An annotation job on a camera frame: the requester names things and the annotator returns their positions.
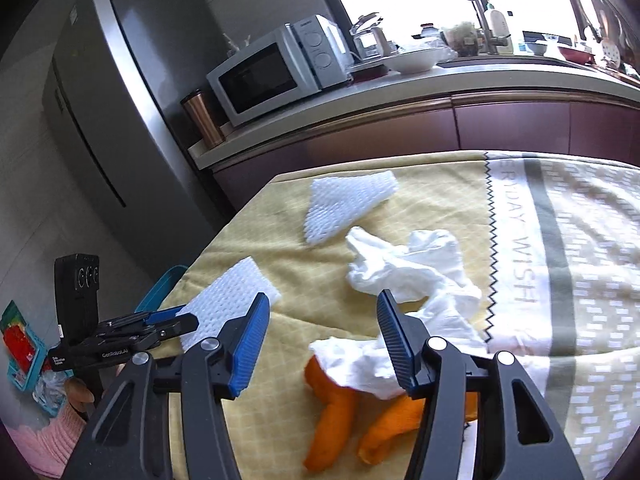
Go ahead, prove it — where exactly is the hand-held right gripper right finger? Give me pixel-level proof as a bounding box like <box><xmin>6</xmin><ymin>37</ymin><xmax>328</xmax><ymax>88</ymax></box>
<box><xmin>376</xmin><ymin>288</ymin><xmax>586</xmax><ymax>480</ymax></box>

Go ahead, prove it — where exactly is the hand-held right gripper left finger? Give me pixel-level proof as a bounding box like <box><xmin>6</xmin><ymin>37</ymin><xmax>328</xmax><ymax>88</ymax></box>
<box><xmin>62</xmin><ymin>291</ymin><xmax>273</xmax><ymax>480</ymax></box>

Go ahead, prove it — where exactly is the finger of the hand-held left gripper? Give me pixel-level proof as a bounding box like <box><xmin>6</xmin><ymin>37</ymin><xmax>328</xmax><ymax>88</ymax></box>
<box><xmin>97</xmin><ymin>310</ymin><xmax>179</xmax><ymax>335</ymax></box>
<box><xmin>107</xmin><ymin>315</ymin><xmax>201</xmax><ymax>354</ymax></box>

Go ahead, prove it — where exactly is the white foam sheet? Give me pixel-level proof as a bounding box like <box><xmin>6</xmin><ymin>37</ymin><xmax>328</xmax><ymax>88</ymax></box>
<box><xmin>177</xmin><ymin>256</ymin><xmax>282</xmax><ymax>352</ymax></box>

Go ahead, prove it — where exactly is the large white tissue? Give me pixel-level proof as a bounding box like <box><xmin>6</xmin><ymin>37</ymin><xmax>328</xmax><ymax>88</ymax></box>
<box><xmin>345</xmin><ymin>227</ymin><xmax>488</xmax><ymax>346</ymax></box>

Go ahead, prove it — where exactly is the white foam fruit net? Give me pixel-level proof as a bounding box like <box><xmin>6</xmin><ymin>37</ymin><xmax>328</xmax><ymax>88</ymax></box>
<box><xmin>303</xmin><ymin>170</ymin><xmax>399</xmax><ymax>247</ymax></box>

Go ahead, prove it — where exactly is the person's left forearm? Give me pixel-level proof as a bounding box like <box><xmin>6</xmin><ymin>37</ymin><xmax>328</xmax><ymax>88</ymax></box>
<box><xmin>0</xmin><ymin>400</ymin><xmax>88</xmax><ymax>478</ymax></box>

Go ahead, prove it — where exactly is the person's left hand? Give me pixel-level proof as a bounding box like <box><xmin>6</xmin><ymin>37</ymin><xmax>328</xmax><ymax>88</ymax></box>
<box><xmin>65</xmin><ymin>377</ymin><xmax>96</xmax><ymax>421</ymax></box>

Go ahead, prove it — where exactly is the red package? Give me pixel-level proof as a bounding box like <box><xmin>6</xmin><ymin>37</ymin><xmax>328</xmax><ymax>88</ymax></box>
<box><xmin>2</xmin><ymin>320</ymin><xmax>39</xmax><ymax>376</ymax></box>

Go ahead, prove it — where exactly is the orange peel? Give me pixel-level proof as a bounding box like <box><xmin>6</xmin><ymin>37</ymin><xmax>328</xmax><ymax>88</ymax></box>
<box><xmin>302</xmin><ymin>355</ymin><xmax>359</xmax><ymax>473</ymax></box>
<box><xmin>357</xmin><ymin>390</ymin><xmax>481</xmax><ymax>465</ymax></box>

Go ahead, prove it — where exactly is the yellow checked tablecloth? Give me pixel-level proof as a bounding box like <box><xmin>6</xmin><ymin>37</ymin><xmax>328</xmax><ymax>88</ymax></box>
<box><xmin>160</xmin><ymin>152</ymin><xmax>496</xmax><ymax>480</ymax></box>

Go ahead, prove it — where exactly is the teal plastic basket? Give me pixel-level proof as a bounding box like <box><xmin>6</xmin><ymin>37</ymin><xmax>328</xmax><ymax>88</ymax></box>
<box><xmin>5</xmin><ymin>300</ymin><xmax>68</xmax><ymax>418</ymax></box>

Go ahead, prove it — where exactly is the white grey patterned blanket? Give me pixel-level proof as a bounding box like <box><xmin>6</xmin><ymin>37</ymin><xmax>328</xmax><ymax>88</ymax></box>
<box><xmin>482</xmin><ymin>150</ymin><xmax>640</xmax><ymax>480</ymax></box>

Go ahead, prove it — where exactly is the grey refrigerator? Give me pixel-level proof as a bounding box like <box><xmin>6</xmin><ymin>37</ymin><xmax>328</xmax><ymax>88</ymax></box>
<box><xmin>42</xmin><ymin>0</ymin><xmax>231</xmax><ymax>271</ymax></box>

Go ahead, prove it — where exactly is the copper thermos tumbler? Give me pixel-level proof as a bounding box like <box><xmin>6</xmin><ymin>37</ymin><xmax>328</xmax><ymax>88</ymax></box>
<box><xmin>180</xmin><ymin>89</ymin><xmax>224</xmax><ymax>150</ymax></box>

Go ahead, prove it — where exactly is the brown kitchen counter cabinet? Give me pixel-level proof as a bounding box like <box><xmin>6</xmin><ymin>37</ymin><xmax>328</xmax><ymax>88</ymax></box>
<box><xmin>187</xmin><ymin>57</ymin><xmax>640</xmax><ymax>211</ymax></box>

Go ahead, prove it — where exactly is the white microwave oven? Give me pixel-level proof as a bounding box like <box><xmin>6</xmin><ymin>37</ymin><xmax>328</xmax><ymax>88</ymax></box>
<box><xmin>206</xmin><ymin>14</ymin><xmax>353</xmax><ymax>128</ymax></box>

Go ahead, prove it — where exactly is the dark red bowl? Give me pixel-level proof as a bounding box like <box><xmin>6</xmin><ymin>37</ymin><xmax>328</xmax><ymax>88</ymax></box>
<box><xmin>350</xmin><ymin>60</ymin><xmax>391</xmax><ymax>82</ymax></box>

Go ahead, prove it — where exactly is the white ceramic bowl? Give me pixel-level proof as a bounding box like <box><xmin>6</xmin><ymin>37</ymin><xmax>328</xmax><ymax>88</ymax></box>
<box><xmin>382</xmin><ymin>47</ymin><xmax>458</xmax><ymax>74</ymax></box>

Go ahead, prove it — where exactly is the glass electric kettle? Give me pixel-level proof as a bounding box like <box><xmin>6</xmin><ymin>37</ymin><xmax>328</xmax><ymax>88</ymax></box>
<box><xmin>350</xmin><ymin>12</ymin><xmax>393</xmax><ymax>61</ymax></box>

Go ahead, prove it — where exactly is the white dish soap bottle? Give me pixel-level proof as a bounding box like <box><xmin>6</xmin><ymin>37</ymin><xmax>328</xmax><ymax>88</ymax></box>
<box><xmin>487</xmin><ymin>5</ymin><xmax>514</xmax><ymax>54</ymax></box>

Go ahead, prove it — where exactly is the pink bowl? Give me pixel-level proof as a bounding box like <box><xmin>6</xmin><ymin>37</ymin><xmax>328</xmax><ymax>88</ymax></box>
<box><xmin>557</xmin><ymin>42</ymin><xmax>596</xmax><ymax>64</ymax></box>

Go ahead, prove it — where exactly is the steel kitchen faucet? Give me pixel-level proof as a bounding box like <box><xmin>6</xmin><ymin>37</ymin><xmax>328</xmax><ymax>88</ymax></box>
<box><xmin>455</xmin><ymin>0</ymin><xmax>513</xmax><ymax>56</ymax></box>

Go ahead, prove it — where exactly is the white spotted spatula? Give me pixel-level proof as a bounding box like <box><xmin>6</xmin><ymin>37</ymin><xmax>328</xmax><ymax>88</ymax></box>
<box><xmin>600</xmin><ymin>37</ymin><xmax>624</xmax><ymax>69</ymax></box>

